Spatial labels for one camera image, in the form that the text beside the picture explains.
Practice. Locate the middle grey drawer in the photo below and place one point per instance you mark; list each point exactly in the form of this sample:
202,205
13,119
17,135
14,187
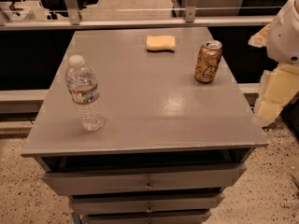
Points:
147,203

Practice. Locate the yellow sponge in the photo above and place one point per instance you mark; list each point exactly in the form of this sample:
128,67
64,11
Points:
160,43

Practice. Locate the metal railing frame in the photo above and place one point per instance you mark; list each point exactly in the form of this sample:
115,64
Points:
68,14

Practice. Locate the grey drawer cabinet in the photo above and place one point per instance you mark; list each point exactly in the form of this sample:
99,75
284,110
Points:
156,113

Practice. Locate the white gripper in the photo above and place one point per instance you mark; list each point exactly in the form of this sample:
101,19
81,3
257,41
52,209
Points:
284,39

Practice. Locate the top grey drawer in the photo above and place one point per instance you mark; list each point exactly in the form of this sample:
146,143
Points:
145,179

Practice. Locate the bottom grey drawer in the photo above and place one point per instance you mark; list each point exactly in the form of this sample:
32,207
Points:
176,217

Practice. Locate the grey drawer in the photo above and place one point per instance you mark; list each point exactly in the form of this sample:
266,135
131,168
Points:
145,179
176,217
147,203

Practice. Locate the clear plastic water bottle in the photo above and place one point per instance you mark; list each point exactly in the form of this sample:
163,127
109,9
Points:
82,84

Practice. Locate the orange soda can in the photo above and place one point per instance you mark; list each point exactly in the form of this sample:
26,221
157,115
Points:
208,60

